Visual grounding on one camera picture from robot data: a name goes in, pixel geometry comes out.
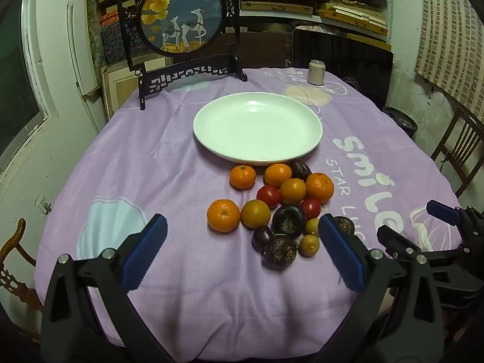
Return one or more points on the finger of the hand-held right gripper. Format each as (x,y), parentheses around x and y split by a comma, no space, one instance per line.
(395,240)
(442,211)

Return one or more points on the window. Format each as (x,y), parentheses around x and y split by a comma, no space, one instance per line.
(15,83)

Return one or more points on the round deer screen black stand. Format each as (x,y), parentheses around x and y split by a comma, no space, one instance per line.
(181,11)

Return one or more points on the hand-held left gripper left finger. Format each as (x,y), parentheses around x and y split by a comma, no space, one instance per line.
(147,249)

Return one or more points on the white round plate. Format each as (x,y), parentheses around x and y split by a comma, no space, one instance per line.
(257,124)

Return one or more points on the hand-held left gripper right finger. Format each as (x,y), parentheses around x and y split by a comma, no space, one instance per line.
(340,253)

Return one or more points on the brown slatted wooden chair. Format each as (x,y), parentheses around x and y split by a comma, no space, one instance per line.
(459,136)

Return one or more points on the dark patterned boxes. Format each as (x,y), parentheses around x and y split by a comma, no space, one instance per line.
(113,37)

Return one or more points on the small dark purple plum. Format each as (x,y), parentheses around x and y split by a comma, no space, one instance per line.
(262,238)

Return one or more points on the black panel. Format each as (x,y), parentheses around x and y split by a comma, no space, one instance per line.
(340,53)

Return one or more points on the wooden framed picture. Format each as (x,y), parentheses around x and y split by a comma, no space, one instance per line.
(121,83)

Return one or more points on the purple printed tablecloth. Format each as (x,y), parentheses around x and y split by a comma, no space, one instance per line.
(151,158)

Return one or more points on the carved reddish wooden chair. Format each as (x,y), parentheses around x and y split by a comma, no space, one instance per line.
(22,295)

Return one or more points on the beige checked cloth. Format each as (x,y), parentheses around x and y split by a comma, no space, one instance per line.
(450,34)

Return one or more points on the smooth yellow-orange citrus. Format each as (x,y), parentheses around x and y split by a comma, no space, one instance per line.
(293,191)
(255,213)

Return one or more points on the dark purple passion fruit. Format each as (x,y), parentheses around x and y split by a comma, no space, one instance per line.
(346,226)
(289,219)
(300,169)
(279,252)

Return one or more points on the black round disc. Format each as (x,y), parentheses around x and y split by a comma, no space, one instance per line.
(400,121)

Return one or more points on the red tomato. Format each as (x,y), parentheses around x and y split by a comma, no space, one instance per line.
(311,208)
(268,196)

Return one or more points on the pale beverage can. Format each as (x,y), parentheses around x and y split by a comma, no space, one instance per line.
(316,72)

